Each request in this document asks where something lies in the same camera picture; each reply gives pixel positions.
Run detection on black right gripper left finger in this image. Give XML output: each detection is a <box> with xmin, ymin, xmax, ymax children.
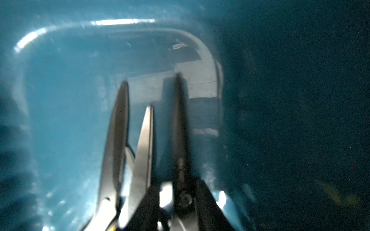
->
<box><xmin>122</xmin><ymin>184</ymin><xmax>160</xmax><ymax>231</ymax></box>

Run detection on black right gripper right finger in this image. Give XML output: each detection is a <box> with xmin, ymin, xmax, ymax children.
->
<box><xmin>195</xmin><ymin>179</ymin><xmax>234</xmax><ymax>231</ymax></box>

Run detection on large black scissors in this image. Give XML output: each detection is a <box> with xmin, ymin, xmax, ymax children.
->
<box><xmin>170</xmin><ymin>73</ymin><xmax>199</xmax><ymax>231</ymax></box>

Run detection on blue handled scissors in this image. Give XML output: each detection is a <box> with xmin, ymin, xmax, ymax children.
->
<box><xmin>84</xmin><ymin>81</ymin><xmax>153</xmax><ymax>231</ymax></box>

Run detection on teal plastic storage box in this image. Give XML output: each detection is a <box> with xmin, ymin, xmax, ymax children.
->
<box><xmin>1</xmin><ymin>1</ymin><xmax>370</xmax><ymax>231</ymax></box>

